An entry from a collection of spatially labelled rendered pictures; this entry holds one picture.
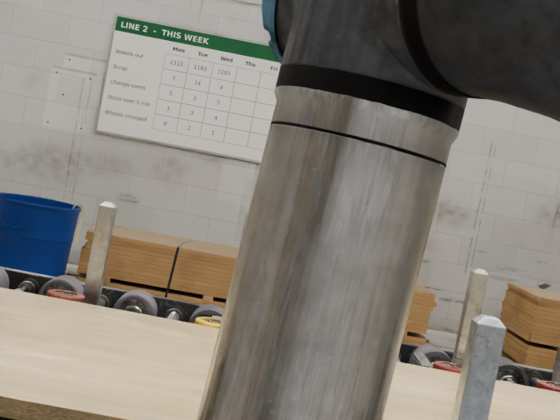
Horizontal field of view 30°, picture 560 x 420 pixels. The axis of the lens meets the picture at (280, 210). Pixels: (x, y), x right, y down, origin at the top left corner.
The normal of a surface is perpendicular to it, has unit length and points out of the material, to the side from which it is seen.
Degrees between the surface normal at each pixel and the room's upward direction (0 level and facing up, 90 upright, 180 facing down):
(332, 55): 86
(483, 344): 90
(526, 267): 90
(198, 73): 90
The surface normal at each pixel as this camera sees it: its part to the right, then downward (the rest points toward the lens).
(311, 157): -0.47, -0.11
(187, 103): 0.05, 0.07
